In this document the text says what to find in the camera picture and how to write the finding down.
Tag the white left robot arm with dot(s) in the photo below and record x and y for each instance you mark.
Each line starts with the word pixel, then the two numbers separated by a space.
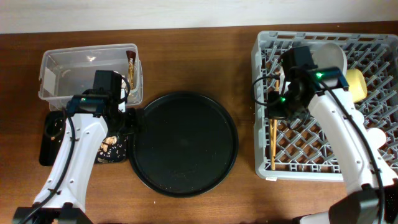
pixel 89 119

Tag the brown coffee sachet wrapper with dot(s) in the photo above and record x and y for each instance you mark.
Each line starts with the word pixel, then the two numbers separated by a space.
pixel 131 56

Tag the yellow bowl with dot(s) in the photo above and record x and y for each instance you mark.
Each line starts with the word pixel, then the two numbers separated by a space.
pixel 357 84

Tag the round black serving tray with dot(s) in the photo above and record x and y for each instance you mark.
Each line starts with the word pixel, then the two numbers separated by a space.
pixel 188 147

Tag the grey dishwasher rack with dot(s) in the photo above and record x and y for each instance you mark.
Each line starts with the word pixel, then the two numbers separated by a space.
pixel 303 153

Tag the food scraps and rice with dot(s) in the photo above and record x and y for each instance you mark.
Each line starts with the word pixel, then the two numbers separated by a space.
pixel 113 149

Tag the clear plastic waste bin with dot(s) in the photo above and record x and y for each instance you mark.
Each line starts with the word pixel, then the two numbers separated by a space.
pixel 68 72

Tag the pale green plate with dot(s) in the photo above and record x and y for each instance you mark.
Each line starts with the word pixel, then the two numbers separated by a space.
pixel 330 55

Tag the black rectangular waste tray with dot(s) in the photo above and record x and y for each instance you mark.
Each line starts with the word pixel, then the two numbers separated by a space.
pixel 43 160

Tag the pink cup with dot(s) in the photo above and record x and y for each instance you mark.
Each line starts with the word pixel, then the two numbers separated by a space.
pixel 376 137

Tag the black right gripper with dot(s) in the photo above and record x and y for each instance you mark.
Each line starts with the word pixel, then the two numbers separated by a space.
pixel 273 111

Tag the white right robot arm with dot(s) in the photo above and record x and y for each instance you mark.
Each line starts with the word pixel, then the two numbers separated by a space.
pixel 371 184

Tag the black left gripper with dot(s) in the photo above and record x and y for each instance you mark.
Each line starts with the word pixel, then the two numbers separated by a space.
pixel 134 126

